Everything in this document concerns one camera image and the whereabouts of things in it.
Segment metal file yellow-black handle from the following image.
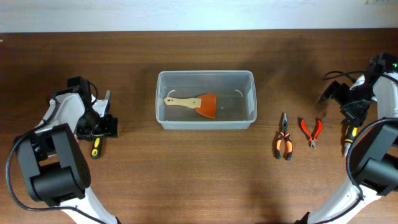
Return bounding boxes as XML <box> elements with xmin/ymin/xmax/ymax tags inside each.
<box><xmin>90</xmin><ymin>90</ymin><xmax>111</xmax><ymax>160</ymax></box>

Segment clear plastic container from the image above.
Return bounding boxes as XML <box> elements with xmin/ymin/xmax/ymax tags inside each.
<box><xmin>155</xmin><ymin>70</ymin><xmax>257</xmax><ymax>130</ymax></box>

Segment orange scraper wooden handle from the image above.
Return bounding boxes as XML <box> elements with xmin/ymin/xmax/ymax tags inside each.
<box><xmin>164</xmin><ymin>93</ymin><xmax>217</xmax><ymax>119</ymax></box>

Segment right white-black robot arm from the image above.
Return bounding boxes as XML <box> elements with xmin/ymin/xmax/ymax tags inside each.
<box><xmin>298</xmin><ymin>52</ymin><xmax>397</xmax><ymax>223</ymax></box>

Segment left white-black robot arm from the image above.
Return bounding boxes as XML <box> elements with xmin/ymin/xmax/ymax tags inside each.
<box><xmin>10</xmin><ymin>77</ymin><xmax>119</xmax><ymax>223</ymax></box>

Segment stubby yellow-black screwdriver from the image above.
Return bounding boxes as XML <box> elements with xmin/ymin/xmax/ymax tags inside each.
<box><xmin>343</xmin><ymin>125</ymin><xmax>358</xmax><ymax>158</ymax></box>

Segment small red cutting pliers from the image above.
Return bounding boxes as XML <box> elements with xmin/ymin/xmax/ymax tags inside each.
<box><xmin>299</xmin><ymin>118</ymin><xmax>323</xmax><ymax>149</ymax></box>

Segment needle-nose pliers orange-black handles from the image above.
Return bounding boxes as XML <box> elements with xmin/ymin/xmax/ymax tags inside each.
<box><xmin>274</xmin><ymin>113</ymin><xmax>293</xmax><ymax>161</ymax></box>

